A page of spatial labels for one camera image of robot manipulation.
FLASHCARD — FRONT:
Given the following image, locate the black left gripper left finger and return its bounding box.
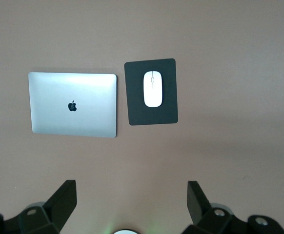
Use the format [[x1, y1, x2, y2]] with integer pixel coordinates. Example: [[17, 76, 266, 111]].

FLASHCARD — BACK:
[[0, 179, 78, 234]]

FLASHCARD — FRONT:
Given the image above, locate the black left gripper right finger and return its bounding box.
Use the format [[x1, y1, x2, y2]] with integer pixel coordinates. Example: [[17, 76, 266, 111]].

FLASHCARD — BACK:
[[182, 180, 284, 234]]

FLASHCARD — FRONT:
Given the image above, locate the white wireless computer mouse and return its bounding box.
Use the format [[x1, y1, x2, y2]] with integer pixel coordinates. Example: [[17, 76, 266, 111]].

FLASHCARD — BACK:
[[142, 70, 163, 108]]

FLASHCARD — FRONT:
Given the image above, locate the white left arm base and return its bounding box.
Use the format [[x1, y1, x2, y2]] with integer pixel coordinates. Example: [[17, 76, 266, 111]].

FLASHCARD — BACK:
[[112, 228, 141, 234]]

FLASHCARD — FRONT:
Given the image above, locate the black rectangular mouse pad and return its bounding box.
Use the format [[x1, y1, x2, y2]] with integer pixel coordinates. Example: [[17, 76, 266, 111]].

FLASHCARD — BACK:
[[123, 58, 179, 126]]

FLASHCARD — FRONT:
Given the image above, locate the silver closed Apple laptop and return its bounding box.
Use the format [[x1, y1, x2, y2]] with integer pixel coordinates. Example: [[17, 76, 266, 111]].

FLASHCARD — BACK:
[[27, 71, 118, 139]]

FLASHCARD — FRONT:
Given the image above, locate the brown felt table cover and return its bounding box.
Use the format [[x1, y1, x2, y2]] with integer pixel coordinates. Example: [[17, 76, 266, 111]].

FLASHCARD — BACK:
[[0, 0, 284, 234]]

